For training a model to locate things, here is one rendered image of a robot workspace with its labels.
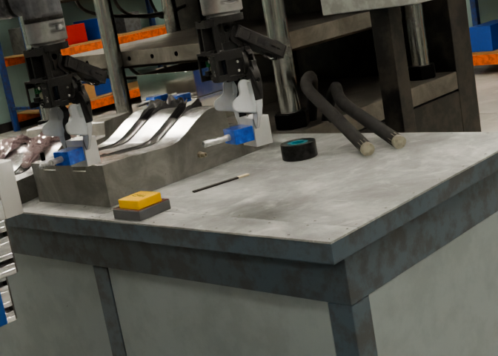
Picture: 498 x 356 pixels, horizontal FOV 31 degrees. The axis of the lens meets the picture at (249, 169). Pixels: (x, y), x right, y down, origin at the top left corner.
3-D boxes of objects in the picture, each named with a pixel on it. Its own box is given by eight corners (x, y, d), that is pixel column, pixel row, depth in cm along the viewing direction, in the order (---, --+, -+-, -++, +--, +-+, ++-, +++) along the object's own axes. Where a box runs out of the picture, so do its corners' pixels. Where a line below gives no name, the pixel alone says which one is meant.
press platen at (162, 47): (282, 52, 247) (279, 33, 246) (54, 73, 322) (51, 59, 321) (422, 12, 298) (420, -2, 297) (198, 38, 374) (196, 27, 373)
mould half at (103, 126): (18, 205, 200) (7, 158, 197) (-66, 210, 211) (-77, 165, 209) (136, 150, 243) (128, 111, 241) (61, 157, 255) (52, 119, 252)
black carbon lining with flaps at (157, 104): (108, 166, 189) (99, 123, 187) (64, 165, 200) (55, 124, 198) (220, 127, 213) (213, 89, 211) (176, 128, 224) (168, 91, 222)
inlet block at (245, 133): (213, 159, 159) (207, 130, 158) (199, 157, 164) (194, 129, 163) (273, 142, 166) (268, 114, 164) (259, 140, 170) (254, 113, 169)
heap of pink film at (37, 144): (33, 167, 210) (26, 136, 208) (-23, 172, 218) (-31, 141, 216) (95, 142, 233) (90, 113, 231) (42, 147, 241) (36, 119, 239)
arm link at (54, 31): (46, 21, 173) (74, 15, 168) (51, 44, 174) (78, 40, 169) (15, 26, 168) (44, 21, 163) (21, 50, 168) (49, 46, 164)
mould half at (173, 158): (110, 207, 182) (97, 144, 179) (39, 201, 200) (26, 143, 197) (268, 146, 217) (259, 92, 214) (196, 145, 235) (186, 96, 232)
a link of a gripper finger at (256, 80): (247, 104, 163) (233, 58, 163) (255, 101, 164) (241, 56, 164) (259, 99, 159) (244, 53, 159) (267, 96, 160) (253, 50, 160)
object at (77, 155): (51, 180, 166) (44, 153, 165) (34, 180, 169) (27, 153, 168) (101, 162, 176) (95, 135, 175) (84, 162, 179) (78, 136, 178)
